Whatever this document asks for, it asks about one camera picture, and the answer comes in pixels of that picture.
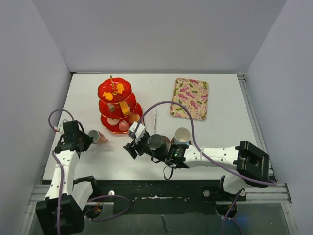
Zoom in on pink handled white cup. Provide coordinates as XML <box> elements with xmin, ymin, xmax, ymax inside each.
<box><xmin>88</xmin><ymin>130</ymin><xmax>108</xmax><ymax>144</ymax></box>

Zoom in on yellow layered cake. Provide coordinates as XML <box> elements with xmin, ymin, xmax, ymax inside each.
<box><xmin>120</xmin><ymin>101</ymin><xmax>131</xmax><ymax>116</ymax></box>

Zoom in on metal tongs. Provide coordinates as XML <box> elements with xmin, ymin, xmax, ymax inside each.
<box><xmin>142</xmin><ymin>108</ymin><xmax>157</xmax><ymax>136</ymax></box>

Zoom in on dark wooden coaster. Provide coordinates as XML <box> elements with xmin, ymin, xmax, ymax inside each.
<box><xmin>162</xmin><ymin>136</ymin><xmax>171</xmax><ymax>144</ymax></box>

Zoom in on orange fish biscuit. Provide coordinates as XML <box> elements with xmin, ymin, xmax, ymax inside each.
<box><xmin>116</xmin><ymin>83</ymin><xmax>125</xmax><ymax>94</ymax></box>

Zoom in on orange cookie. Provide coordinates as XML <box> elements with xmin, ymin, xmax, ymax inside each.
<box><xmin>102</xmin><ymin>92</ymin><xmax>114</xmax><ymax>101</ymax></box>

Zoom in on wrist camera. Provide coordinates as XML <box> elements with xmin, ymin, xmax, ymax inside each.
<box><xmin>128</xmin><ymin>122</ymin><xmax>146</xmax><ymax>142</ymax></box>
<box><xmin>54</xmin><ymin>119</ymin><xmax>68</xmax><ymax>134</ymax></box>

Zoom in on red three-tier cake stand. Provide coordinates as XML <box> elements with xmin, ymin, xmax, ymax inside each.
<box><xmin>97</xmin><ymin>76</ymin><xmax>143</xmax><ymax>134</ymax></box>

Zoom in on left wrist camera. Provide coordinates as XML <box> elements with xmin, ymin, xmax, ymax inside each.
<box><xmin>54</xmin><ymin>119</ymin><xmax>68</xmax><ymax>134</ymax></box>

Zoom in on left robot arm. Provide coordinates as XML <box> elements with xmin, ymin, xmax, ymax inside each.
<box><xmin>35</xmin><ymin>120</ymin><xmax>100</xmax><ymax>235</ymax></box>

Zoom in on black base frame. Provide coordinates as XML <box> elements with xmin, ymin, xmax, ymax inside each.
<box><xmin>83</xmin><ymin>180</ymin><xmax>246</xmax><ymax>218</ymax></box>

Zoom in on brown bread roll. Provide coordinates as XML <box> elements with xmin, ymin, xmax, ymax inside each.
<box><xmin>129</xmin><ymin>114</ymin><xmax>140</xmax><ymax>124</ymax></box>

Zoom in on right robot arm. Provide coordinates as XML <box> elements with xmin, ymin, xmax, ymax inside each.
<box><xmin>123</xmin><ymin>133</ymin><xmax>274</xmax><ymax>200</ymax></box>

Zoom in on blue mug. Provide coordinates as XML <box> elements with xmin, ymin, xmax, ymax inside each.
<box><xmin>173</xmin><ymin>127</ymin><xmax>191</xmax><ymax>145</ymax></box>

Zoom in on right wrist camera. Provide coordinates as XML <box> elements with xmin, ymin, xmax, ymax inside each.
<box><xmin>128</xmin><ymin>122</ymin><xmax>146</xmax><ymax>142</ymax></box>

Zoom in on chocolate cake slice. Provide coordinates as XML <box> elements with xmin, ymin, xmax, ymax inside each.
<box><xmin>107</xmin><ymin>104</ymin><xmax>115</xmax><ymax>112</ymax></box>

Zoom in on white frosted donut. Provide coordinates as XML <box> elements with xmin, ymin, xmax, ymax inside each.
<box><xmin>107</xmin><ymin>118</ymin><xmax>120</xmax><ymax>126</ymax></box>

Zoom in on floral serving tray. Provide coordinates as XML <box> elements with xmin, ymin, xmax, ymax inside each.
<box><xmin>172</xmin><ymin>78</ymin><xmax>209</xmax><ymax>121</ymax></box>

